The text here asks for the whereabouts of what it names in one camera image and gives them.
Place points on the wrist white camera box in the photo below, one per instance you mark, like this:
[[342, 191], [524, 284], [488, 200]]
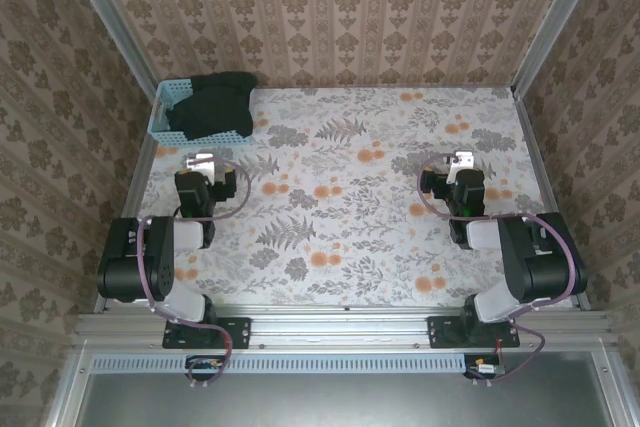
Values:
[[207, 172], [465, 159]]

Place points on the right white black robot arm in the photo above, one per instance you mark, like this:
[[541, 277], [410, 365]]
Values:
[[540, 267]]

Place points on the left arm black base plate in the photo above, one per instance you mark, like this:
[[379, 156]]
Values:
[[240, 332]]

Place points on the floral table cover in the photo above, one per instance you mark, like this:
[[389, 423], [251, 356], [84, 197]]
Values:
[[350, 247]]

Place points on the aluminium frame post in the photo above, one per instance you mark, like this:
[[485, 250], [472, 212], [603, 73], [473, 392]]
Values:
[[554, 22], [114, 22]]

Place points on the blue plastic basket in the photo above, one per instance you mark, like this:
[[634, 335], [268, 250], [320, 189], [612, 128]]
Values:
[[165, 92]]

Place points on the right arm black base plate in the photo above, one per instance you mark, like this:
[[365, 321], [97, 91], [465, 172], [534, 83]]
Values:
[[440, 332]]

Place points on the black t-shirt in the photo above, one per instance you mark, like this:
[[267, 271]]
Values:
[[215, 107]]

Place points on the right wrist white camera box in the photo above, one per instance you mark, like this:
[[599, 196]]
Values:
[[465, 159]]

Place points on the aluminium side rail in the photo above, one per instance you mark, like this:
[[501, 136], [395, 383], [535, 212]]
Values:
[[524, 117], [132, 187]]

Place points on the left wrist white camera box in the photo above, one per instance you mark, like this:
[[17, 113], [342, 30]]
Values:
[[207, 172]]

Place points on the small electronics board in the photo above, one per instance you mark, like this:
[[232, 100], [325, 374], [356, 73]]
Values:
[[487, 369], [205, 363]]

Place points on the aluminium mounting rail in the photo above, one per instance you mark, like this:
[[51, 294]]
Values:
[[340, 327]]

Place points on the grey metal panel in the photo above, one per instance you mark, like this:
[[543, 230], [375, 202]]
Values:
[[325, 402]]

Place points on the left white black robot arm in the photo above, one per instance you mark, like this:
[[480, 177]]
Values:
[[135, 257]]

